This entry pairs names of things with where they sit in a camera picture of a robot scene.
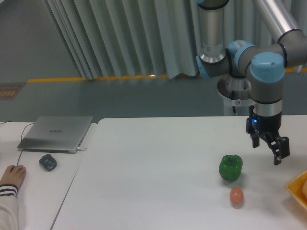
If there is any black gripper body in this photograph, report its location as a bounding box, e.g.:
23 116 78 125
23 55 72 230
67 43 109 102
246 105 283 141

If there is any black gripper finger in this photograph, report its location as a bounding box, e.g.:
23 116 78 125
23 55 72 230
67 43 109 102
251 132 260 148
262 134 290 165

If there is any white striped sleeve forearm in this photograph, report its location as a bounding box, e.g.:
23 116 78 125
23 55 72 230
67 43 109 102
0 184 19 230

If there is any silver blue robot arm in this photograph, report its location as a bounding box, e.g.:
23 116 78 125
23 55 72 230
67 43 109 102
196 0 307 165

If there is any green bell pepper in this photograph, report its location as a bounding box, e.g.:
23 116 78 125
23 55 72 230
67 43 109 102
219 155 243 182

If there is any person's hand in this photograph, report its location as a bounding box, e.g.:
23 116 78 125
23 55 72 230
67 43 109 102
0 165 26 189

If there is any yellow tray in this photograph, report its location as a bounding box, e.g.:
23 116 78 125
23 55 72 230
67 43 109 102
284 171 307 210

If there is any brown egg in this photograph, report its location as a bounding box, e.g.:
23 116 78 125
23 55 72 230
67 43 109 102
229 187 244 206

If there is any pale green curtain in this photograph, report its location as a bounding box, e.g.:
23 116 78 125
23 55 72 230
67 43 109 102
46 0 307 80

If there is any silver laptop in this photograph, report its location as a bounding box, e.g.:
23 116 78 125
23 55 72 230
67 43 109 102
18 116 93 153

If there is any black small device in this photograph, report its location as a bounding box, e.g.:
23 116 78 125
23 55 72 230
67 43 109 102
39 154 57 172

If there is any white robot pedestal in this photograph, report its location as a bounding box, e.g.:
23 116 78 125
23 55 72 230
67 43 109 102
217 75 252 116

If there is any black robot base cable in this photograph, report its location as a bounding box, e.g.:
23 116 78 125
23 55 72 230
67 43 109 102
231 90 238 116

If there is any black mouse cable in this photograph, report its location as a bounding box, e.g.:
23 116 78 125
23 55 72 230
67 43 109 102
15 122 35 166

